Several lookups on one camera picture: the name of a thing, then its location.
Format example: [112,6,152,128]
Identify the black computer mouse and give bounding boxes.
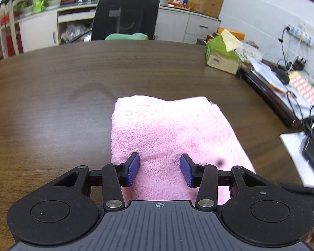
[276,69,290,85]

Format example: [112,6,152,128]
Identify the small potted plant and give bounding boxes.
[13,0,33,16]

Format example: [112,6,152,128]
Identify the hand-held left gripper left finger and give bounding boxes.
[54,152,141,211]

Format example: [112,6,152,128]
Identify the green seat cushion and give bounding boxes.
[105,33,148,41]

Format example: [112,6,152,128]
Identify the black office chair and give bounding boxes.
[91,0,160,41]

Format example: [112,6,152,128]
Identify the orange box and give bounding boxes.
[217,27,246,40]

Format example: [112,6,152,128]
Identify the clear plastic bags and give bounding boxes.
[60,22,94,44]

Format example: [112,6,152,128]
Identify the green tissue box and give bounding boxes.
[205,29,243,74]

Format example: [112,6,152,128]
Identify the black cable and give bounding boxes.
[286,90,314,126]

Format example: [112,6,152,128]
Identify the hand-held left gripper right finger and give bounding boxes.
[180,153,267,212]

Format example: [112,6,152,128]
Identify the white paper sheet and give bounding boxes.
[279,131,314,189]

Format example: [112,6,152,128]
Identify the pink towel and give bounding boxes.
[111,95,257,206]

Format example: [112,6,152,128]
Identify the open brown cardboard boxes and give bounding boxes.
[186,0,224,18]

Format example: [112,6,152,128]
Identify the black plug adapter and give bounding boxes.
[294,55,308,70]

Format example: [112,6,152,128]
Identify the loose white papers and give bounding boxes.
[247,55,288,92]

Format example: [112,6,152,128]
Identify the orange label sticker sheet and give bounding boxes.
[288,70,314,105]

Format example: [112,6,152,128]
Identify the bright green bag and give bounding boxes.
[33,0,48,13]

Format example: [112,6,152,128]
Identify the white sideboard cabinet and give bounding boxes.
[0,4,222,56]

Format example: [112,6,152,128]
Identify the black handle hand truck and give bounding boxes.
[0,0,24,56]

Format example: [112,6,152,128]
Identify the dark brown folders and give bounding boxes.
[238,66,314,129]

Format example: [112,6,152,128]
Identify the white power strip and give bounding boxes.
[286,24,314,46]

